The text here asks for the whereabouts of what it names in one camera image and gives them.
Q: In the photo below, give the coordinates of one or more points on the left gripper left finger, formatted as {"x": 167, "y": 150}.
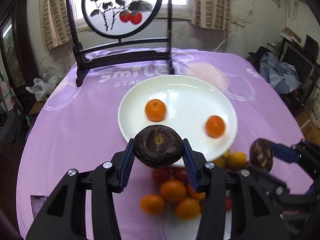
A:
{"x": 63, "y": 214}

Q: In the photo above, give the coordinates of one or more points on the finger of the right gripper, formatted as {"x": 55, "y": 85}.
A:
{"x": 287, "y": 154}
{"x": 270, "y": 184}

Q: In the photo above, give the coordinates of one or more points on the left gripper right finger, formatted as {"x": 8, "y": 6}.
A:
{"x": 253, "y": 215}

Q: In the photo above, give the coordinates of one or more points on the red cherry tomato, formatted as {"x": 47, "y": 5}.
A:
{"x": 228, "y": 204}
{"x": 160, "y": 175}
{"x": 180, "y": 174}

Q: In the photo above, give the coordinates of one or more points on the dark water chestnut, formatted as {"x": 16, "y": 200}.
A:
{"x": 158, "y": 146}
{"x": 261, "y": 154}

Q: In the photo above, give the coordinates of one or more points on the wrinkled orange mandarin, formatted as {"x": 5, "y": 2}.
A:
{"x": 187, "y": 209}

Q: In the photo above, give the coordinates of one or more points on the small orange citrus back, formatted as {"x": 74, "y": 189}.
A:
{"x": 193, "y": 194}

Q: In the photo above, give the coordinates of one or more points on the large yellow orange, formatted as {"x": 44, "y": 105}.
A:
{"x": 236, "y": 161}

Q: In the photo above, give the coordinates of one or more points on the yellow-orange citrus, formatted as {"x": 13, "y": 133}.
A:
{"x": 173, "y": 191}

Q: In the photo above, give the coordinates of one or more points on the small orange kumquat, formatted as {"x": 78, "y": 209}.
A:
{"x": 152, "y": 204}

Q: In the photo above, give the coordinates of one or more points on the large orange mandarin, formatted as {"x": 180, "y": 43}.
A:
{"x": 215, "y": 126}

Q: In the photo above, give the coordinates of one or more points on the small orange mandarin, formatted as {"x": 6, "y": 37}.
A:
{"x": 155, "y": 110}

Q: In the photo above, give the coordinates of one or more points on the smartphone on table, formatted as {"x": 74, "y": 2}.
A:
{"x": 37, "y": 203}

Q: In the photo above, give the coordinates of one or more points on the blue clothes pile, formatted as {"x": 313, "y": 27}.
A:
{"x": 282, "y": 77}

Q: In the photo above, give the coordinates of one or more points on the purple printed tablecloth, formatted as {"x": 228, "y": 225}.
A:
{"x": 78, "y": 128}

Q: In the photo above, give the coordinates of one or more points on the white oval plate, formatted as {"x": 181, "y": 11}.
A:
{"x": 189, "y": 102}

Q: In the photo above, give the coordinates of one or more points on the white plastic bag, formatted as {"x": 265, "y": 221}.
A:
{"x": 42, "y": 89}

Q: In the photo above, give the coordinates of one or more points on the dark framed mirror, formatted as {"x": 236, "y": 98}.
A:
{"x": 13, "y": 69}

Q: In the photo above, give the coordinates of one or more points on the right beige curtain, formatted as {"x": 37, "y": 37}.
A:
{"x": 212, "y": 14}

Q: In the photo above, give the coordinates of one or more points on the beige curtain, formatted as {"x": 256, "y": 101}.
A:
{"x": 212, "y": 14}
{"x": 55, "y": 30}

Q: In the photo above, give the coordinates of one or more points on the left beige curtain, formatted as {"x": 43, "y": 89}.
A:
{"x": 55, "y": 30}

